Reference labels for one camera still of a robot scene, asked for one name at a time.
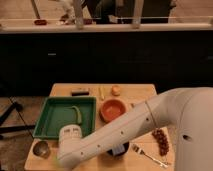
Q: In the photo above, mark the silver fork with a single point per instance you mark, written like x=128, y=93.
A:
x=140, y=151

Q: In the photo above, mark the green curved vegetable toy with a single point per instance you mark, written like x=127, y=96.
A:
x=78, y=114

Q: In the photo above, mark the white post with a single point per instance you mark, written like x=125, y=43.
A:
x=78, y=14
x=136, y=20

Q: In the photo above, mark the white post right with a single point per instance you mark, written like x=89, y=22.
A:
x=136, y=20

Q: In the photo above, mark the red dish on shelf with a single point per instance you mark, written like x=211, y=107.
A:
x=40, y=22

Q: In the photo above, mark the person in background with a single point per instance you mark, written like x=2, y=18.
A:
x=152, y=11

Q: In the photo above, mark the red grape bunch toy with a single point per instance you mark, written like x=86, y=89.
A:
x=162, y=141

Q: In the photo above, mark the grey metal cup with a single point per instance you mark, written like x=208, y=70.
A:
x=41, y=149

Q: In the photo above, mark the black tripod legs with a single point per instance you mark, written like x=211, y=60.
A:
x=16, y=115

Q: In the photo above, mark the small orange fruit toy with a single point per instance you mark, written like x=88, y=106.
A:
x=115, y=90

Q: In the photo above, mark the white post left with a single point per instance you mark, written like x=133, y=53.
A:
x=78, y=14

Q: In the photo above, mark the orange bowl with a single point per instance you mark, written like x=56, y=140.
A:
x=111, y=109

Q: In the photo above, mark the black bowl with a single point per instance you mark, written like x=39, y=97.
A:
x=125, y=145

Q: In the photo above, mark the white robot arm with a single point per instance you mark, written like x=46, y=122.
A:
x=189, y=109

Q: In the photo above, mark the green plastic tray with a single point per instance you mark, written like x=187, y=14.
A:
x=56, y=113

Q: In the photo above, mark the yellow stick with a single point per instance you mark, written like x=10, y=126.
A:
x=101, y=93

